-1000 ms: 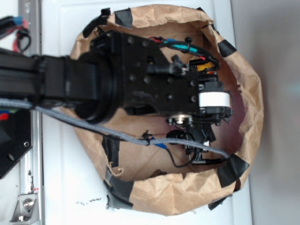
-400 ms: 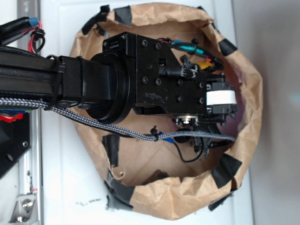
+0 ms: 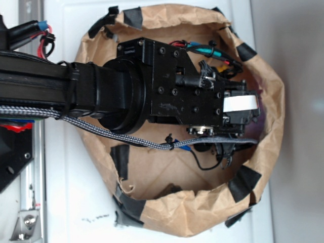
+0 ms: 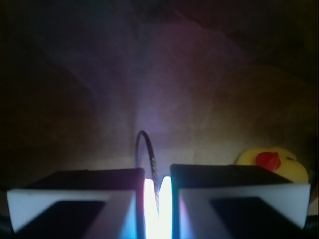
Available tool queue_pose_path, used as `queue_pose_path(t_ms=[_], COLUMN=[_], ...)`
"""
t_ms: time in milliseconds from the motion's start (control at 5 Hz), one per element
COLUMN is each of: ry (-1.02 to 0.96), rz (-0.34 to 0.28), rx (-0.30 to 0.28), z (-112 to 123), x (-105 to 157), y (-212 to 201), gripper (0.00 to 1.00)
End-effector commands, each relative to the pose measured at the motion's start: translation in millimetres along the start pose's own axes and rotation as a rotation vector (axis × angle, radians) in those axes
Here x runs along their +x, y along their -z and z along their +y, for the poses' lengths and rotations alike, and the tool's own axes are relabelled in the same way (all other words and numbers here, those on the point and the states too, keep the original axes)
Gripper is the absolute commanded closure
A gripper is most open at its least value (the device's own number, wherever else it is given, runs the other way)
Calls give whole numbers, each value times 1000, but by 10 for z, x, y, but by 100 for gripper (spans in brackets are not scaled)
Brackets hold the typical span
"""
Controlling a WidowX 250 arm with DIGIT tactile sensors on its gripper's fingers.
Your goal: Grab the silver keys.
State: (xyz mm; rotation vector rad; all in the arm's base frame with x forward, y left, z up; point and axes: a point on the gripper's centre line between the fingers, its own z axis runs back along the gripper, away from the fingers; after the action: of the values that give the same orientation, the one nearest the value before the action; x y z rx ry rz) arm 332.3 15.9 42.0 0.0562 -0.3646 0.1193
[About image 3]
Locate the grey braided cable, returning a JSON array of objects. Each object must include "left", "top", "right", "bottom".
[{"left": 0, "top": 105, "right": 258, "bottom": 151}]

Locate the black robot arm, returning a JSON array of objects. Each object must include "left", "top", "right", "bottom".
[{"left": 1, "top": 21, "right": 260, "bottom": 136}]

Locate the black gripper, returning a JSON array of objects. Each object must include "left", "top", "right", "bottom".
[{"left": 117, "top": 37, "right": 260, "bottom": 136}]

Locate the silver corner bracket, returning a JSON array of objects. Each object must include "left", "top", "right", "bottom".
[{"left": 9, "top": 210, "right": 42, "bottom": 242}]

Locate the aluminium extrusion rail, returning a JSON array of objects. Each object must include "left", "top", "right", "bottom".
[{"left": 10, "top": 0, "right": 49, "bottom": 241}]

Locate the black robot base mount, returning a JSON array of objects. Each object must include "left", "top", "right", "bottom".
[{"left": 1, "top": 124, "right": 33, "bottom": 192}]

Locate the red black wire bundle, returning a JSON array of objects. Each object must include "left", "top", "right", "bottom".
[{"left": 9, "top": 20, "right": 56, "bottom": 60}]

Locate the brown paper bag bin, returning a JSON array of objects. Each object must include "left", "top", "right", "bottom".
[{"left": 76, "top": 4, "right": 285, "bottom": 237}]

